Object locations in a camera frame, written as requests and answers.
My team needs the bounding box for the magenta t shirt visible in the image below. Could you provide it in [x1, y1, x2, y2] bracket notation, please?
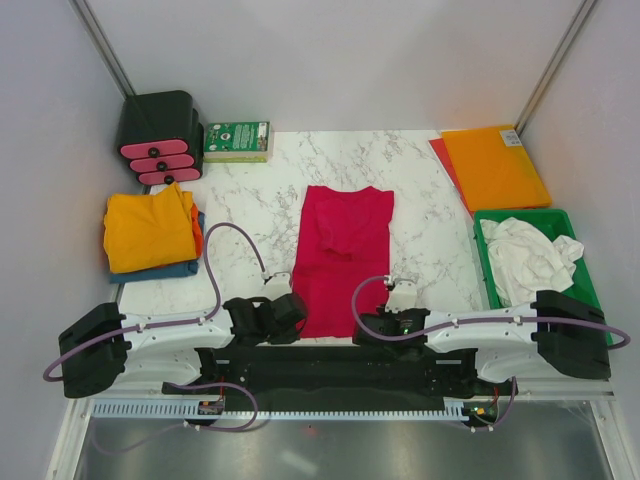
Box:
[292, 186, 395, 339]

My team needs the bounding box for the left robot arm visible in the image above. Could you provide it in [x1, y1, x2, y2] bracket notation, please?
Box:
[58, 293, 307, 399]

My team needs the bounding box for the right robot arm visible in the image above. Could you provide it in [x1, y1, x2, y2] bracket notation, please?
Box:
[353, 290, 611, 394]

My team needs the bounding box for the blue folded t shirt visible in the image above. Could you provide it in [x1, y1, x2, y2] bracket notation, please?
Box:
[108, 209, 207, 285]

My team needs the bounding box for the orange folded t shirt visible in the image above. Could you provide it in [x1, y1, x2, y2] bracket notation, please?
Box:
[191, 204, 204, 258]

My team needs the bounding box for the white crumpled t shirt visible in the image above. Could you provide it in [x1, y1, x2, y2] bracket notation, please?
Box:
[480, 217, 584, 306]

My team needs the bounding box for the yellow folded t shirt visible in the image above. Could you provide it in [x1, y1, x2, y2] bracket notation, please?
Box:
[103, 183, 196, 273]

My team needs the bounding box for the orange plastic folder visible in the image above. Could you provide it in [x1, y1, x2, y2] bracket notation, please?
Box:
[442, 125, 552, 212]

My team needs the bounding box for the red plastic folder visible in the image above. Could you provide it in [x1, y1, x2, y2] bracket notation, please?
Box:
[429, 138, 474, 218]

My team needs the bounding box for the green white box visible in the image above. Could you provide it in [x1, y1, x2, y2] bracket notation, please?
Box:
[203, 121, 273, 163]

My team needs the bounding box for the black pink drawer organizer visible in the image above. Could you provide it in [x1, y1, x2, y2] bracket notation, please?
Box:
[116, 90, 204, 186]

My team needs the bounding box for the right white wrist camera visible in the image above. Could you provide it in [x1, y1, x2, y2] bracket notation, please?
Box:
[384, 275, 417, 313]

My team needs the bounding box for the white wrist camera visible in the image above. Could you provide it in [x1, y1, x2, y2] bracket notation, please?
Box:
[263, 272, 292, 299]
[384, 275, 417, 313]

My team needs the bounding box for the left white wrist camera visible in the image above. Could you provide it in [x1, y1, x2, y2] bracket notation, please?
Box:
[263, 272, 292, 299]

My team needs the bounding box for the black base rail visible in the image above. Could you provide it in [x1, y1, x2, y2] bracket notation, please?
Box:
[182, 346, 517, 412]

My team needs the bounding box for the white cable duct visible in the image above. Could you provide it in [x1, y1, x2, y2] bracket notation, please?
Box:
[91, 398, 471, 421]

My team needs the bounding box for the right aluminium corner post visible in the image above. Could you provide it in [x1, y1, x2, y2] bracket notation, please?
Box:
[515, 0, 600, 136]

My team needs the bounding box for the aluminium corner post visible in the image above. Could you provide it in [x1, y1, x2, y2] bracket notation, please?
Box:
[515, 0, 600, 136]
[69, 0, 136, 97]

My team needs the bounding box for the left aluminium corner post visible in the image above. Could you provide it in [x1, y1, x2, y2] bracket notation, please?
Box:
[69, 0, 136, 97]

